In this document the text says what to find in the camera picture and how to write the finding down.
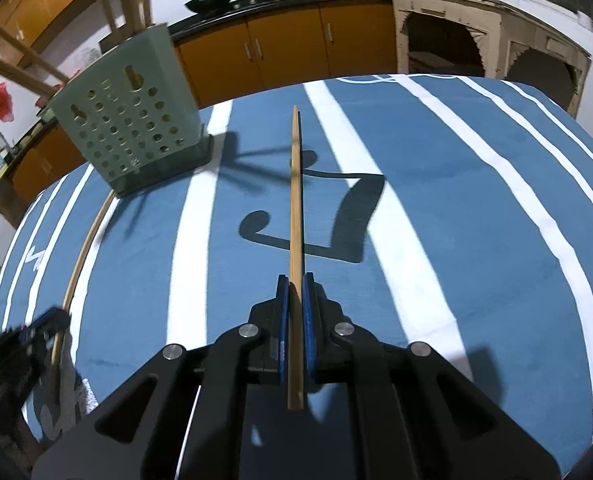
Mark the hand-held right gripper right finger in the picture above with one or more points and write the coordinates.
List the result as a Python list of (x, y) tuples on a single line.
[(310, 320)]

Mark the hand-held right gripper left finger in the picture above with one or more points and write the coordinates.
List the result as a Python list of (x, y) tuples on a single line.
[(282, 320)]

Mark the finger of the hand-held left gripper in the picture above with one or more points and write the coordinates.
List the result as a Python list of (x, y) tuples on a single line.
[(49, 325)]

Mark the green perforated utensil holder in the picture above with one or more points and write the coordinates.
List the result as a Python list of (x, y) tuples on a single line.
[(126, 125)]

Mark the blue white striped tablecloth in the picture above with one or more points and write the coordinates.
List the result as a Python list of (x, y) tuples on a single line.
[(426, 185)]

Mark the orange base cabinets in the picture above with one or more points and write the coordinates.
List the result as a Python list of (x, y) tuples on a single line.
[(286, 45)]

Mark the beige carved cabinet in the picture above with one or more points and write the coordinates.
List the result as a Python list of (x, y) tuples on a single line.
[(446, 15)]

